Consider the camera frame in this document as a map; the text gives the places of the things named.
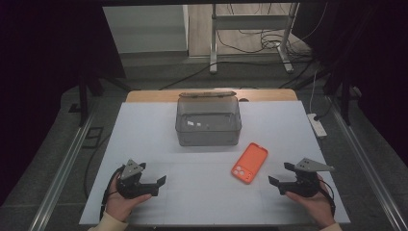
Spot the tangle of black cables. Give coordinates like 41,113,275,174
216,3,328,63

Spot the white board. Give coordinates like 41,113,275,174
79,100,351,226

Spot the grey translucent plastic box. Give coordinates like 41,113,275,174
174,90,242,147

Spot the white cable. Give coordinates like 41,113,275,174
308,68,319,116

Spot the person's right hand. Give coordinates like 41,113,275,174
284,174,337,229

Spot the right hand-held gripper cable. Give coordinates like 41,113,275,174
317,177,337,217

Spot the left hand-held gripper cable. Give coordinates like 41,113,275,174
99,165,125,221

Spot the thin black floor cable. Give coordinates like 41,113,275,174
83,134,112,199

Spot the white cabinet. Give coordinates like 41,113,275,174
102,4,190,55

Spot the orange phone case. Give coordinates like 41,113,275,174
230,141,269,186

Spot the hand-held gripper cable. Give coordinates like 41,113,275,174
317,177,337,217
99,165,125,221

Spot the grey metal stand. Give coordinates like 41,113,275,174
209,3,300,75

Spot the aluminium rail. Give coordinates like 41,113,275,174
28,110,98,231
326,95,408,231

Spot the long black floor cable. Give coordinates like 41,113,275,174
159,60,309,91

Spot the white power strip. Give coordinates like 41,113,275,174
306,113,328,140

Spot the black stand leg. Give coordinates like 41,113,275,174
322,72,364,127
77,72,133,127

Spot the black plug cable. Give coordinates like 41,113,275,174
314,101,334,121

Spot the dark curtain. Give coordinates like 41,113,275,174
293,0,408,159
0,0,127,207

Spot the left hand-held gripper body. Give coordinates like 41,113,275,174
115,159,147,199

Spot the person's left hand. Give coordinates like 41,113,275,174
105,182,152,223

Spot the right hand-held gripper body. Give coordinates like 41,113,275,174
290,157,335,198

